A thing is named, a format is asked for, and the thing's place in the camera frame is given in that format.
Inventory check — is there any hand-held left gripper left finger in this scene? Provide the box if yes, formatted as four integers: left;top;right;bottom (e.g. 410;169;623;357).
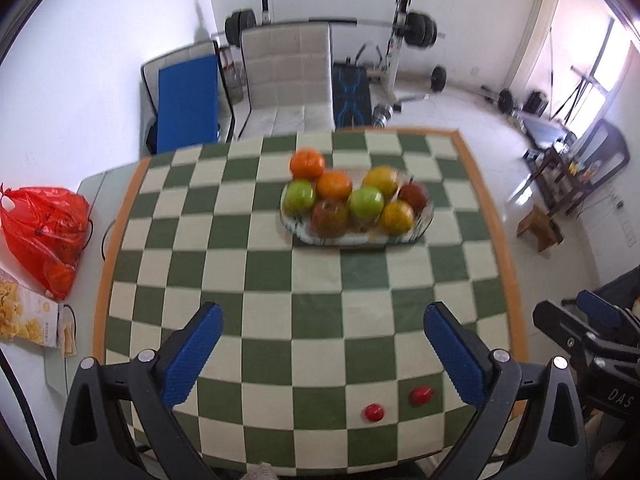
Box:
57;302;224;480

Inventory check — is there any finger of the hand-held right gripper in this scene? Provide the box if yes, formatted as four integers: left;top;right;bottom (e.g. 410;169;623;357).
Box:
576;290;640;349
532;300;602;357

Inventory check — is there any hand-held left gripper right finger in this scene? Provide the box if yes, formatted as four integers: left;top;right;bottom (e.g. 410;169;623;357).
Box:
424;301;589;480

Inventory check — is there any yellow-orange citrus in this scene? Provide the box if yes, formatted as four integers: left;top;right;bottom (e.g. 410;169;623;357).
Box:
380;200;415;235

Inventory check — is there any floral oval plate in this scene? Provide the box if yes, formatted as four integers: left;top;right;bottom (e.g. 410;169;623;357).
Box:
279;167;436;247

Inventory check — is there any dark red apple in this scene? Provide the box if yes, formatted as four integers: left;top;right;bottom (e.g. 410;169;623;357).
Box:
397;182;428;213

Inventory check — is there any green apple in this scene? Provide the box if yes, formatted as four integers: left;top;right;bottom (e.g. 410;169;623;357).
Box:
348;186;386;221
284;180;317;212

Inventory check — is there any mottled brown apple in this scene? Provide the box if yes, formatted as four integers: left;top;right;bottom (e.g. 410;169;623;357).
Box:
310;198;350;238

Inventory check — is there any pale yellow citrus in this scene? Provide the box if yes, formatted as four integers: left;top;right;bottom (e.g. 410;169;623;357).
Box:
362;166;400;198

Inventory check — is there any orange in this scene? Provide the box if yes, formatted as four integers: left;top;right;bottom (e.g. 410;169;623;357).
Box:
316;171;353;200
290;147;326;181

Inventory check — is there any small wooden stool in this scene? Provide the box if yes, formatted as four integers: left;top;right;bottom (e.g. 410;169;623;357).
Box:
516;203;564;254

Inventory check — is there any green white checkered tablecloth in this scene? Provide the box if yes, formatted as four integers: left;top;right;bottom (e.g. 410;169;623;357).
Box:
92;127;529;478

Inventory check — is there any dark wooden side table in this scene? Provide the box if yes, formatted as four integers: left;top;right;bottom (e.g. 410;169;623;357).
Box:
524;120;630;217

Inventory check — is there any yellow snack box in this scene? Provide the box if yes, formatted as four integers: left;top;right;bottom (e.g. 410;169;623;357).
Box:
0;267;77;357

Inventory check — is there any red plastic bag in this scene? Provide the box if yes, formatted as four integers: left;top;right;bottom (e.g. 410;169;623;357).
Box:
0;184;94;302

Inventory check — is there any curl bar with plates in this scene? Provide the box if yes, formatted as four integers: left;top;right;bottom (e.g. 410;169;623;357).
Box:
430;66;517;114

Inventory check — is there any blue mat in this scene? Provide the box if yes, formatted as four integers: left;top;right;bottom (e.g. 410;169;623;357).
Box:
156;55;221;154

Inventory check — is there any clear water jug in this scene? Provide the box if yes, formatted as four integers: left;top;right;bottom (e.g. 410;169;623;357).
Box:
222;47;249;107

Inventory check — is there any black framed chair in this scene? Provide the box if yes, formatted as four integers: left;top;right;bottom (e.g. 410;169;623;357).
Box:
141;40;237;157

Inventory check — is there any white barbell rack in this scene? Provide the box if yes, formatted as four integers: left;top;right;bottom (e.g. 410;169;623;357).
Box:
257;0;417;112

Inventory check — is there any beige padded chair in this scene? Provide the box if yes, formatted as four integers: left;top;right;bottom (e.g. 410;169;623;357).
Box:
239;22;335;142

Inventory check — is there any barbell with black plates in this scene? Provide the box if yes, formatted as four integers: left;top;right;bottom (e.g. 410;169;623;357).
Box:
210;10;447;51

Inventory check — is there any black cable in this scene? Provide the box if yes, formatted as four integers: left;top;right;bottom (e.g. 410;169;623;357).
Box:
99;219;119;262

